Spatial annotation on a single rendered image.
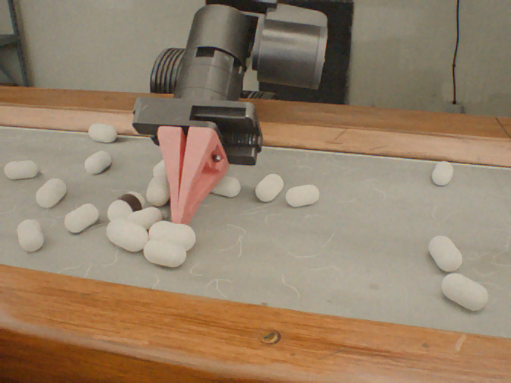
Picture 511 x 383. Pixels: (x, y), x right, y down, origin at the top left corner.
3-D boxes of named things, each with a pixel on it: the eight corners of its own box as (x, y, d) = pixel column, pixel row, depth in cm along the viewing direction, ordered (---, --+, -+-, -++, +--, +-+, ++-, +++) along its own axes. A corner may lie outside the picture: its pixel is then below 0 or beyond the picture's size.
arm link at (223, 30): (198, 32, 49) (192, -8, 43) (265, 41, 48) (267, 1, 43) (183, 89, 46) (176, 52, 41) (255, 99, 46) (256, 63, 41)
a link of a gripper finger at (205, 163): (196, 217, 35) (218, 106, 38) (106, 208, 36) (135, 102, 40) (216, 243, 41) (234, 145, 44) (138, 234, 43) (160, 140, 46)
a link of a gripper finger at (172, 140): (228, 220, 34) (248, 107, 38) (135, 211, 36) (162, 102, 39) (243, 246, 41) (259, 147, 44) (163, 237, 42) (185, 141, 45)
